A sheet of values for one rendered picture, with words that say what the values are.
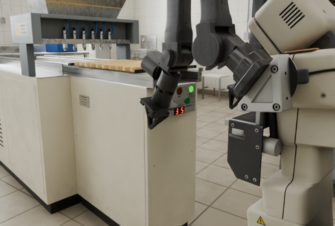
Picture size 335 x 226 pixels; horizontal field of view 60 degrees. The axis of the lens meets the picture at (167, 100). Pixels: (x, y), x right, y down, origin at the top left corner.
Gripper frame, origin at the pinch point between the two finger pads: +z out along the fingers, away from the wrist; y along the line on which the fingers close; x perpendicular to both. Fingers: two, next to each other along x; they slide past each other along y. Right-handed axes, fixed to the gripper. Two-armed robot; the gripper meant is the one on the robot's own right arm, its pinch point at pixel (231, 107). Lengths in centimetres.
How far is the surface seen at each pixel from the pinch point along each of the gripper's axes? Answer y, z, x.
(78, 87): 23, 36, -79
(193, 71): -7.6, 0.7, -29.8
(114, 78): 21, 14, -51
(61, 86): 28, 40, -87
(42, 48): -96, 175, -401
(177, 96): 6.5, 8.8, -22.8
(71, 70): 22, 33, -91
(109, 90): 23, 21, -51
